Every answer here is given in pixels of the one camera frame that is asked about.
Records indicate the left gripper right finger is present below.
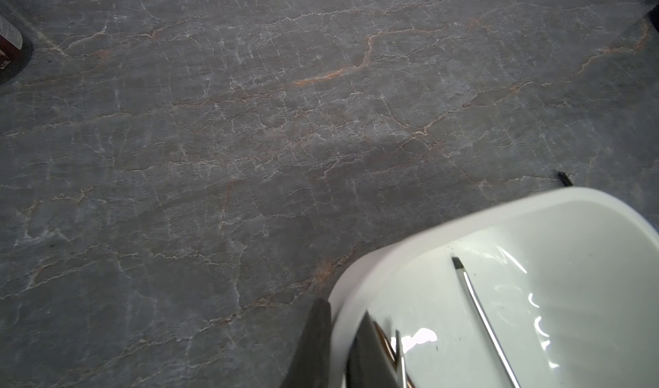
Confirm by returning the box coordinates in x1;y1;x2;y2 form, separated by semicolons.
346;312;398;388

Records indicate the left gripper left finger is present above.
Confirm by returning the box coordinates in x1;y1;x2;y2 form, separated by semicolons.
280;298;332;388

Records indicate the white storage box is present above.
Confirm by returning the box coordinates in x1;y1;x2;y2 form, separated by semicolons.
329;187;658;387

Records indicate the orange black screwdriver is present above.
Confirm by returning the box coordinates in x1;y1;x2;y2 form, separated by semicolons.
556;171;573;187

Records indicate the black jar with label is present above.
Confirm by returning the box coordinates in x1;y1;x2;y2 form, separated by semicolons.
0;15;34;85

